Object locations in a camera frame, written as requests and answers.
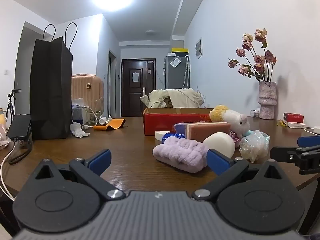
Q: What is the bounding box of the pink ceramic vase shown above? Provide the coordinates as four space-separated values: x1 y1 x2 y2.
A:
258 81 277 120

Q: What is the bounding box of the red cardboard box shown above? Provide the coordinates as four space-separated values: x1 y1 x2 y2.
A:
143 108 212 136

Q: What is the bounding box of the purple satin scrunchie cloth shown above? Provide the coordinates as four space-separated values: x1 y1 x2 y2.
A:
230 131 241 148

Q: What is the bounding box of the white charging cable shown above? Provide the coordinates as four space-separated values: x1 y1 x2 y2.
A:
71 105 101 128

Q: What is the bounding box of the pink hard-shell suitcase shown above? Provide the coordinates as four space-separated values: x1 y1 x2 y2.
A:
72 74 104 111

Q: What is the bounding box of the lilac fluffy towel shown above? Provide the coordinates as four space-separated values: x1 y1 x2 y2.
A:
152 136 209 173

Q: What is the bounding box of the red white cigarette box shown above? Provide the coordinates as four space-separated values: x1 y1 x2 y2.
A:
283 113 306 129

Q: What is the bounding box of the white tape roll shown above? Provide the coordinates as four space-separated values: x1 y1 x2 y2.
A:
155 131 169 141

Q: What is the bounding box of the camera tripod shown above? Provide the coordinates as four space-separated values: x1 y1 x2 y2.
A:
5 89 22 122

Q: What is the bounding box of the yellow white plush toy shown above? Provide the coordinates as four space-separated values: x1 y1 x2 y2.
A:
209 105 250 139

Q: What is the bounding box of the black smartphone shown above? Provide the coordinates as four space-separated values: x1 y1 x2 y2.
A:
7 114 31 140

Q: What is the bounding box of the dark brown entrance door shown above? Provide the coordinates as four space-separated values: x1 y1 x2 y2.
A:
121 59 156 117

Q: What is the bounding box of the beige coat on chair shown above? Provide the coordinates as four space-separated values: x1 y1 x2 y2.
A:
140 88 204 108

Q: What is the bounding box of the lavender cloth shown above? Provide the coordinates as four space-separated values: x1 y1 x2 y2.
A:
174 122 200 134

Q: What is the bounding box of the grey refrigerator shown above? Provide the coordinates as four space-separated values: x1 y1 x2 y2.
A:
164 56 190 89

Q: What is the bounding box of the crinkled clear plastic bag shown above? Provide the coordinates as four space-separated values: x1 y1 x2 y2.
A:
239 130 270 163

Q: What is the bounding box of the yellow box on refrigerator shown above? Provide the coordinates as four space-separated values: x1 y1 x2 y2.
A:
171 48 189 53

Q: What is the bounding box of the black paper shopping bag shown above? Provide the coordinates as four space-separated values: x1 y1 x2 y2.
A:
29 34 73 140

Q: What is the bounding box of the dried pink rose bouquet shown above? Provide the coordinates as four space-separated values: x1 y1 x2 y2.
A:
228 28 277 83

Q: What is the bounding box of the orange folded cloth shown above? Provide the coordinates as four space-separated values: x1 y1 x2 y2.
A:
93 119 126 131

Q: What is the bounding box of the blue tissue packet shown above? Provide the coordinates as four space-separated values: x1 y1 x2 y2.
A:
161 132 187 144

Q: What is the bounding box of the small white bottle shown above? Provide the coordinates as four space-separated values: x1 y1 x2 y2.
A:
99 115 112 126

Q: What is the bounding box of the crumpled white tissue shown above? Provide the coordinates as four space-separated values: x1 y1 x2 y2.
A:
70 122 90 138

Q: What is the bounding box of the brown rectangular sponge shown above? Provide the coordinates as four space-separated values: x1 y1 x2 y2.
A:
185 122 231 142

